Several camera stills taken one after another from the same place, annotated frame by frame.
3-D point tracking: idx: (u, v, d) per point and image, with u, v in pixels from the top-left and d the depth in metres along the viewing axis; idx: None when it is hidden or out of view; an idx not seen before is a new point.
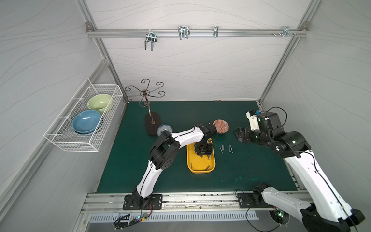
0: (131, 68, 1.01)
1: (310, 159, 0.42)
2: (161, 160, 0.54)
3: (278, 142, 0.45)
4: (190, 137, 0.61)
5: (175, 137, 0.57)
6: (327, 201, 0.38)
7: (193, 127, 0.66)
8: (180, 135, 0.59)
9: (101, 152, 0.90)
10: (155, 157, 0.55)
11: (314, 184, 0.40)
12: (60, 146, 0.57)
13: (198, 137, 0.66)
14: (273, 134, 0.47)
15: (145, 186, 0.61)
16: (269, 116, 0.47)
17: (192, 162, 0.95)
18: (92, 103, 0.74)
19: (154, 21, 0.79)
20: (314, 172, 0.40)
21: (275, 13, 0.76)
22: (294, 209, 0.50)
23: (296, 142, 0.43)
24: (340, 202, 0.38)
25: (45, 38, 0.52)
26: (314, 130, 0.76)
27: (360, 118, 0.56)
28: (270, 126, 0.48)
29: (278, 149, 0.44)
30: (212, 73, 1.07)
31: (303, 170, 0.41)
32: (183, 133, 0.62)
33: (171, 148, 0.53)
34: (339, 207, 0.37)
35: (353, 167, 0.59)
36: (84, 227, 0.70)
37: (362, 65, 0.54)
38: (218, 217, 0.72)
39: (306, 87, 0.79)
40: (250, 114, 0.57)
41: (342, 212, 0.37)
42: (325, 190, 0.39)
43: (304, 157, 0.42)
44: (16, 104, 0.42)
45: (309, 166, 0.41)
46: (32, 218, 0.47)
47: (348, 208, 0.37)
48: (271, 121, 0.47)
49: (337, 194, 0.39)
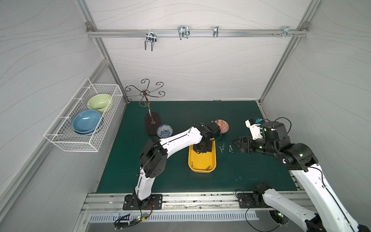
0: (131, 68, 1.01)
1: (318, 173, 0.41)
2: (149, 168, 0.49)
3: (284, 154, 0.44)
4: (183, 143, 0.54)
5: (164, 144, 0.50)
6: (334, 216, 0.38)
7: (189, 129, 0.59)
8: (170, 140, 0.52)
9: (101, 152, 0.90)
10: (144, 166, 0.50)
11: (321, 198, 0.39)
12: (60, 146, 0.57)
13: (193, 141, 0.58)
14: (280, 145, 0.47)
15: (140, 190, 0.59)
16: (276, 126, 0.47)
17: (193, 160, 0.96)
18: (92, 103, 0.74)
19: (154, 21, 0.79)
20: (322, 186, 0.40)
21: (275, 13, 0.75)
22: (298, 218, 0.49)
23: (304, 155, 0.42)
24: (347, 218, 0.38)
25: (45, 38, 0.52)
26: (314, 131, 0.75)
27: (361, 119, 0.55)
28: (277, 136, 0.47)
29: (285, 162, 0.43)
30: (212, 73, 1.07)
31: (310, 184, 0.40)
32: (175, 137, 0.54)
33: (157, 157, 0.46)
34: (347, 223, 0.37)
35: (354, 167, 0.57)
36: (84, 227, 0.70)
37: (363, 65, 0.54)
38: (218, 217, 0.72)
39: (307, 87, 0.79)
40: (250, 122, 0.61)
41: (350, 229, 0.37)
42: (332, 206, 0.38)
43: (312, 172, 0.41)
44: (16, 104, 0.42)
45: (317, 181, 0.40)
46: (32, 219, 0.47)
47: (357, 226, 0.37)
48: (277, 131, 0.46)
49: (345, 209, 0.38)
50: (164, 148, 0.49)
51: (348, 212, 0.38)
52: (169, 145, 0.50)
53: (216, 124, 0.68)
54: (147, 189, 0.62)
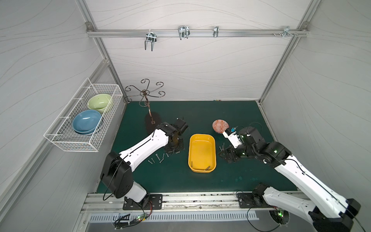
0: (131, 68, 1.01)
1: (295, 163, 0.46)
2: (115, 187, 0.42)
3: (263, 155, 0.50)
4: (147, 149, 0.49)
5: (127, 156, 0.45)
6: (323, 198, 0.41)
7: (153, 133, 0.55)
8: (132, 152, 0.47)
9: (101, 152, 0.90)
10: (109, 184, 0.44)
11: (307, 185, 0.43)
12: (60, 146, 0.57)
13: (160, 143, 0.54)
14: (259, 148, 0.52)
15: (131, 196, 0.56)
16: (250, 132, 0.52)
17: (193, 160, 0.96)
18: (92, 103, 0.74)
19: (154, 20, 0.79)
20: (302, 173, 0.44)
21: (275, 13, 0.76)
22: (302, 211, 0.50)
23: (278, 152, 0.48)
24: (334, 196, 0.41)
25: (45, 38, 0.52)
26: (314, 131, 0.76)
27: (360, 118, 0.56)
28: (253, 140, 0.52)
29: (266, 162, 0.48)
30: (212, 73, 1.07)
31: (292, 175, 0.45)
32: (136, 146, 0.49)
33: (120, 172, 0.41)
34: (335, 201, 0.40)
35: (353, 167, 0.59)
36: (84, 227, 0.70)
37: (362, 65, 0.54)
38: (218, 217, 0.72)
39: (307, 87, 0.79)
40: (228, 133, 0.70)
41: (340, 206, 0.40)
42: (318, 189, 0.42)
43: (290, 163, 0.46)
44: (15, 104, 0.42)
45: (296, 170, 0.45)
46: (32, 219, 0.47)
47: (345, 200, 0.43)
48: (252, 136, 0.51)
49: (330, 189, 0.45)
50: (127, 162, 0.44)
51: (332, 191, 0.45)
52: (132, 156, 0.45)
53: (181, 122, 0.66)
54: (136, 194, 0.59)
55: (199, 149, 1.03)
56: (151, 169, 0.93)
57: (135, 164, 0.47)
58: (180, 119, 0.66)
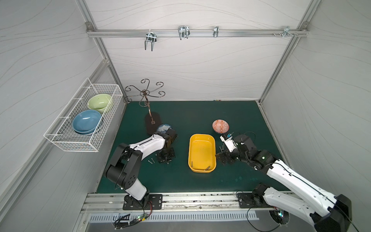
0: (131, 68, 1.01)
1: (281, 166, 0.51)
2: (123, 177, 0.45)
3: (254, 162, 0.56)
4: (151, 144, 0.57)
5: (135, 147, 0.51)
6: (311, 196, 0.44)
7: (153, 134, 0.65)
8: (140, 144, 0.54)
9: (101, 152, 0.90)
10: (117, 176, 0.45)
11: (296, 186, 0.46)
12: (60, 146, 0.57)
13: (160, 144, 0.63)
14: (250, 155, 0.58)
15: (133, 194, 0.57)
16: (244, 139, 0.58)
17: (193, 161, 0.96)
18: (92, 103, 0.74)
19: (154, 20, 0.79)
20: (290, 175, 0.49)
21: (275, 13, 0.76)
22: (302, 212, 0.50)
23: (267, 158, 0.54)
24: (321, 193, 0.44)
25: (45, 38, 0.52)
26: (314, 130, 0.76)
27: (360, 118, 0.56)
28: (246, 147, 0.58)
29: (256, 168, 0.54)
30: (212, 72, 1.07)
31: (281, 177, 0.49)
32: (143, 141, 0.56)
33: (132, 160, 0.46)
34: (322, 197, 0.43)
35: (353, 166, 0.59)
36: (84, 227, 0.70)
37: (362, 65, 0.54)
38: (218, 217, 0.72)
39: (307, 87, 0.79)
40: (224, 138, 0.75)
41: (328, 201, 0.42)
42: (305, 188, 0.45)
43: (277, 166, 0.52)
44: (16, 104, 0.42)
45: (284, 172, 0.50)
46: (32, 219, 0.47)
47: (333, 196, 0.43)
48: (246, 144, 0.57)
49: (317, 187, 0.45)
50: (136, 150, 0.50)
51: (321, 188, 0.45)
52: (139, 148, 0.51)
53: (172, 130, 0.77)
54: (138, 191, 0.61)
55: (199, 149, 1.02)
56: (151, 169, 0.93)
57: None
58: (171, 128, 0.78)
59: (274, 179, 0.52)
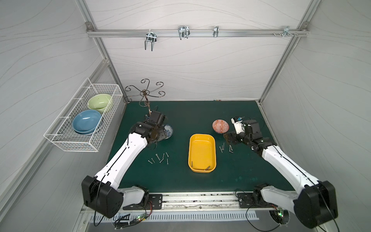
0: (131, 68, 1.01)
1: (276, 149, 0.56)
2: (103, 210, 0.39)
3: (253, 143, 0.61)
4: (126, 160, 0.46)
5: (103, 177, 0.41)
6: (293, 174, 0.46)
7: (128, 139, 0.49)
8: (109, 168, 0.42)
9: (101, 152, 0.90)
10: (97, 209, 0.41)
11: (282, 165, 0.50)
12: (60, 146, 0.57)
13: (138, 150, 0.50)
14: (252, 137, 0.63)
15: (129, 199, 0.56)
16: (251, 123, 0.63)
17: (193, 161, 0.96)
18: (92, 103, 0.74)
19: (154, 20, 0.79)
20: (280, 156, 0.53)
21: (275, 13, 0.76)
22: (288, 201, 0.50)
23: (265, 142, 0.59)
24: (306, 175, 0.46)
25: (45, 38, 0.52)
26: (314, 131, 0.76)
27: (360, 119, 0.55)
28: (251, 130, 0.64)
29: (253, 149, 0.60)
30: (212, 72, 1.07)
31: (272, 157, 0.54)
32: (113, 161, 0.44)
33: (104, 195, 0.37)
34: (304, 177, 0.45)
35: (353, 167, 0.59)
36: (84, 227, 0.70)
37: (363, 65, 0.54)
38: (218, 217, 0.72)
39: (307, 87, 0.79)
40: (234, 120, 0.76)
41: (309, 181, 0.44)
42: (290, 167, 0.48)
43: (271, 149, 0.56)
44: (16, 104, 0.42)
45: (276, 153, 0.54)
46: (32, 220, 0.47)
47: (316, 180, 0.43)
48: (251, 126, 0.63)
49: (304, 170, 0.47)
50: (106, 182, 0.40)
51: (306, 172, 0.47)
52: (110, 174, 0.41)
53: (155, 115, 0.60)
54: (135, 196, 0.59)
55: (199, 149, 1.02)
56: (151, 169, 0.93)
57: (119, 180, 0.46)
58: (155, 111, 0.60)
59: (267, 160, 0.56)
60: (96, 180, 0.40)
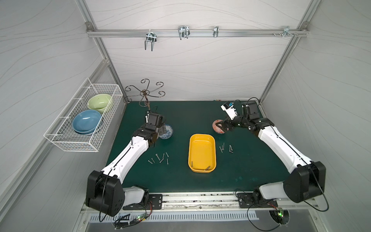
0: (131, 68, 1.01)
1: (273, 130, 0.55)
2: (107, 206, 0.40)
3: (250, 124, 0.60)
4: (131, 157, 0.49)
5: (110, 171, 0.43)
6: (288, 154, 0.47)
7: (131, 141, 0.54)
8: (116, 165, 0.45)
9: (101, 152, 0.90)
10: (100, 205, 0.41)
11: (278, 145, 0.50)
12: (60, 146, 0.57)
13: (141, 150, 0.55)
14: (250, 118, 0.63)
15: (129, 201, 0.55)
16: (249, 104, 0.61)
17: (193, 161, 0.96)
18: (92, 103, 0.74)
19: (154, 20, 0.79)
20: (276, 137, 0.52)
21: (275, 13, 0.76)
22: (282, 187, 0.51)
23: (263, 123, 0.58)
24: (300, 155, 0.46)
25: (45, 39, 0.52)
26: (314, 131, 0.76)
27: (360, 118, 0.56)
28: (249, 111, 0.63)
29: (250, 128, 0.59)
30: (212, 72, 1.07)
31: (268, 137, 0.53)
32: (119, 157, 0.48)
33: (110, 188, 0.39)
34: (298, 157, 0.46)
35: (353, 167, 0.59)
36: (84, 227, 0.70)
37: (363, 65, 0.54)
38: (218, 217, 0.72)
39: (307, 87, 0.79)
40: (225, 107, 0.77)
41: (301, 161, 0.45)
42: (285, 148, 0.49)
43: (268, 130, 0.55)
44: (15, 104, 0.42)
45: (272, 134, 0.54)
46: (31, 220, 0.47)
47: (309, 160, 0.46)
48: (249, 107, 0.62)
49: (298, 150, 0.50)
50: (112, 176, 0.42)
51: (301, 152, 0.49)
52: (116, 169, 0.44)
53: (153, 117, 0.63)
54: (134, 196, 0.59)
55: (199, 149, 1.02)
56: (151, 169, 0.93)
57: (123, 176, 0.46)
58: (152, 113, 0.63)
59: (263, 139, 0.56)
60: (103, 174, 0.42)
